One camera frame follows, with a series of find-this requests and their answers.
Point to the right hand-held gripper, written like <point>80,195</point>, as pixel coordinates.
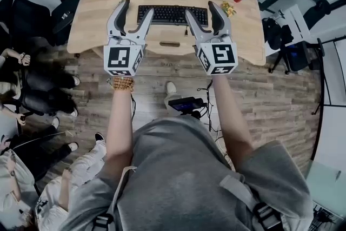
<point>223,54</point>

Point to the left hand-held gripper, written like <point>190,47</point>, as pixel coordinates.
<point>119,58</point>

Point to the black keyboard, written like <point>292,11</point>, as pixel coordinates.
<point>170,14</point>

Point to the person's right forearm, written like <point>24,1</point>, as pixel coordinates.
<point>232,121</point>

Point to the person's left forearm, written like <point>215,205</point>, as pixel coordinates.
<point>119,129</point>

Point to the tiny green plant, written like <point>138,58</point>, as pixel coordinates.
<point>121,2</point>

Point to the small yellow flower plant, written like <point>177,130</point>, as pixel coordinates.
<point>228,9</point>

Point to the person's leg with white shoe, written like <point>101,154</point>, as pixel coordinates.
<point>170,94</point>

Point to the black chest-mounted device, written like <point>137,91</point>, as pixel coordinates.
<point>185,104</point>

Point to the white stand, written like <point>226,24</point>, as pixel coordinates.
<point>293,21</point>

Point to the person's grey shirt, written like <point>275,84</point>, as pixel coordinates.
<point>183,178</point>

